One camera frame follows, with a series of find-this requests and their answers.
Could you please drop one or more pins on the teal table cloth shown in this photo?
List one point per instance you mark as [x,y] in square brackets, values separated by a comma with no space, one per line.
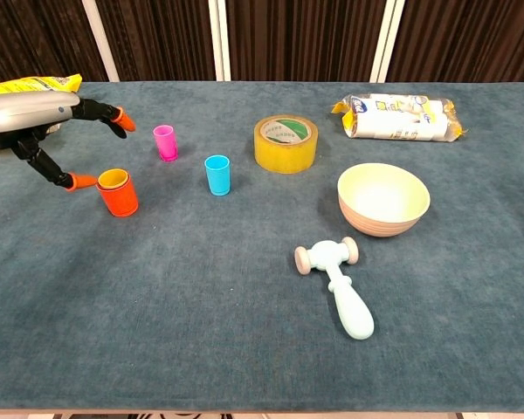
[244,327]

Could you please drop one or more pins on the orange plastic cup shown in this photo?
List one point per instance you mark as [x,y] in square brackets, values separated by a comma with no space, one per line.
[120,203]

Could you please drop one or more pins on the yellowish packing tape roll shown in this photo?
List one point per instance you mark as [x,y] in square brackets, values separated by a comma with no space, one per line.
[284,157]

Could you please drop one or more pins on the yellow plastic cup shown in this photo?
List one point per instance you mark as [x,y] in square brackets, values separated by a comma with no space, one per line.
[112,178]

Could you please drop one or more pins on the light blue toy hammer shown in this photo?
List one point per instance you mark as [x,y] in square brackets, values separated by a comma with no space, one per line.
[351,310]

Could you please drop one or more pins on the pink plastic cup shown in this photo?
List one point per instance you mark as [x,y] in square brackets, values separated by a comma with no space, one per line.
[167,146]

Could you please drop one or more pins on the white screen frame post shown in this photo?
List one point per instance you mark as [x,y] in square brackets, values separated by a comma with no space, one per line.
[100,39]
[386,39]
[219,39]

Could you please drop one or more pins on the white rolls plastic pack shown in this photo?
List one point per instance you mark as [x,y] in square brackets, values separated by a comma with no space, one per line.
[397,120]

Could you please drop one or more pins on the dark slatted screen panel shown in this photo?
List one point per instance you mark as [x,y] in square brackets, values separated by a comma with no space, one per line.
[301,39]
[471,39]
[30,35]
[157,39]

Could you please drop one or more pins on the yellow snack bag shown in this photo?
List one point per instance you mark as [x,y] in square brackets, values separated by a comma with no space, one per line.
[39,83]

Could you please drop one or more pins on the cream and pink bowl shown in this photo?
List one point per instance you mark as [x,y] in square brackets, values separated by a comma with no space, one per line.
[382,196]

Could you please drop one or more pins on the light blue plastic cup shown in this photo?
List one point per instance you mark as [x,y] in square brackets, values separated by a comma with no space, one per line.
[218,179]

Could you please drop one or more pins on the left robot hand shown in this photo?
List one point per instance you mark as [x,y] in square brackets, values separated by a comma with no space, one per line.
[26,113]

